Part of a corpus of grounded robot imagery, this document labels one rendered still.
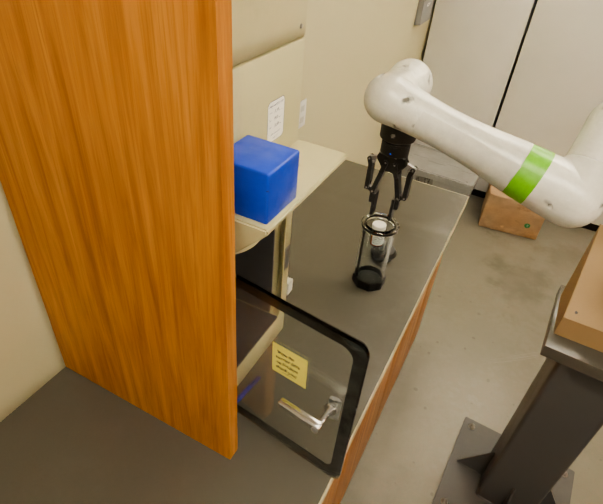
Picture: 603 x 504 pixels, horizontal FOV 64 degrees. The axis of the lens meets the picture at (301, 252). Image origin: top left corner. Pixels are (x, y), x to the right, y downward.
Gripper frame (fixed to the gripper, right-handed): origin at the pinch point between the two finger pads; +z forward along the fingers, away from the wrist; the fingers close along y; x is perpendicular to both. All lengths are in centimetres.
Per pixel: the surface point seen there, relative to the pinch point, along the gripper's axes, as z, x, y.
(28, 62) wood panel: -48, 71, 36
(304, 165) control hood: -28, 41, 6
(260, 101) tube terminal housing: -41, 47, 13
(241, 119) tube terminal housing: -40, 53, 13
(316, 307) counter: 28.5, 18.9, 8.6
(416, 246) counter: 28.2, -27.2, -7.9
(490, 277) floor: 121, -155, -39
